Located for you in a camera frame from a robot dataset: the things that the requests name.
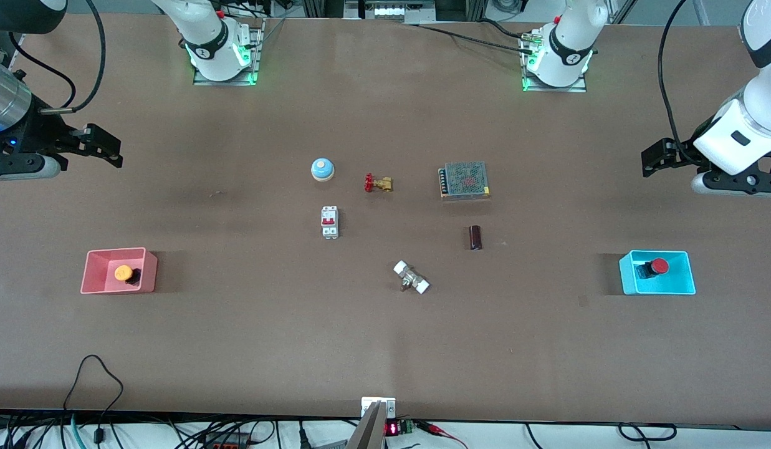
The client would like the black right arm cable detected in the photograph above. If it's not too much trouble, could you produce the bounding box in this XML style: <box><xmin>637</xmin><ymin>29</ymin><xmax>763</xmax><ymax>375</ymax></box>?
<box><xmin>10</xmin><ymin>0</ymin><xmax>107</xmax><ymax>115</ymax></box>

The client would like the red push button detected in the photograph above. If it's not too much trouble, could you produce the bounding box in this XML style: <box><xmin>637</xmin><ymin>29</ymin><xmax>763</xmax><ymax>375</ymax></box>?
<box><xmin>636</xmin><ymin>258</ymin><xmax>670</xmax><ymax>279</ymax></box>

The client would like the black cable at arm base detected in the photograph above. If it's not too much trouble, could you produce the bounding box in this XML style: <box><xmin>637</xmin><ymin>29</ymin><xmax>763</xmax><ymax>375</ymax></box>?
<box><xmin>415</xmin><ymin>19</ymin><xmax>537</xmax><ymax>56</ymax></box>

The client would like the aluminium frame rack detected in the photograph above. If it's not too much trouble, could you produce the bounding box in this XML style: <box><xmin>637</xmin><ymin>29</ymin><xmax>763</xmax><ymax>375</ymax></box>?
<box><xmin>303</xmin><ymin>0</ymin><xmax>487</xmax><ymax>24</ymax></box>

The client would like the black coiled cable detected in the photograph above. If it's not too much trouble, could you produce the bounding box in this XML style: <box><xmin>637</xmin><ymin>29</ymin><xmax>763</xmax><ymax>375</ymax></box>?
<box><xmin>618</xmin><ymin>422</ymin><xmax>678</xmax><ymax>443</ymax></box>

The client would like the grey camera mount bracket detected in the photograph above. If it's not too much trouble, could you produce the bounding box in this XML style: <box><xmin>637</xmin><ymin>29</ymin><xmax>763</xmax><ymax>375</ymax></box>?
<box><xmin>345</xmin><ymin>397</ymin><xmax>397</xmax><ymax>449</ymax></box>

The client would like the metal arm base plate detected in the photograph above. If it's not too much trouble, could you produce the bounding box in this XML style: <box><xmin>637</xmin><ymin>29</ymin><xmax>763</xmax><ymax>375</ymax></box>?
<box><xmin>520</xmin><ymin>37</ymin><xmax>588</xmax><ymax>94</ymax></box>
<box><xmin>193</xmin><ymin>17</ymin><xmax>266</xmax><ymax>87</ymax></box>

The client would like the cyan plastic bin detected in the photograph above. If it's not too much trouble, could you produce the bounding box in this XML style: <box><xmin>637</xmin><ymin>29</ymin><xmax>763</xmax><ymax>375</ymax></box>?
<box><xmin>619</xmin><ymin>250</ymin><xmax>697</xmax><ymax>296</ymax></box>

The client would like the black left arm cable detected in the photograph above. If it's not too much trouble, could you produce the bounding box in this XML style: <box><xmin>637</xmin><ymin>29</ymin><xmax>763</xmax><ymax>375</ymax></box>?
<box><xmin>658</xmin><ymin>0</ymin><xmax>691</xmax><ymax>160</ymax></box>

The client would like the pink plastic bin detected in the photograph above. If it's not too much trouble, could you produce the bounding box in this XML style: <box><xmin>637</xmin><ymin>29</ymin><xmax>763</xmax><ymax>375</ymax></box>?
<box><xmin>80</xmin><ymin>248</ymin><xmax>158</xmax><ymax>294</ymax></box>

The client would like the metal mesh power supply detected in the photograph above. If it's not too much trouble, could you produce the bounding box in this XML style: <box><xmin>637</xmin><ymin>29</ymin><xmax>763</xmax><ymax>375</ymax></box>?
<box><xmin>438</xmin><ymin>161</ymin><xmax>491</xmax><ymax>200</ymax></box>

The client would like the red alligator clip lead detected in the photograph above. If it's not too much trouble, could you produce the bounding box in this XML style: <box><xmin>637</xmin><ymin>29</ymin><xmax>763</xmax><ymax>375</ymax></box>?
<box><xmin>416</xmin><ymin>420</ymin><xmax>468</xmax><ymax>448</ymax></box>

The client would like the white-capped metal pipe fitting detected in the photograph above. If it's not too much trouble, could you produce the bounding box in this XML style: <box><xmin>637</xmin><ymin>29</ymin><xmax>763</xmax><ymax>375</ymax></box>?
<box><xmin>393</xmin><ymin>261</ymin><xmax>431</xmax><ymax>295</ymax></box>

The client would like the black looped table cable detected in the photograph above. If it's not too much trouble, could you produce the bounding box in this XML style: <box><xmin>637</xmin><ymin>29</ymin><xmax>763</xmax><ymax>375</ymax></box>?
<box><xmin>62</xmin><ymin>354</ymin><xmax>125</xmax><ymax>445</ymax></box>

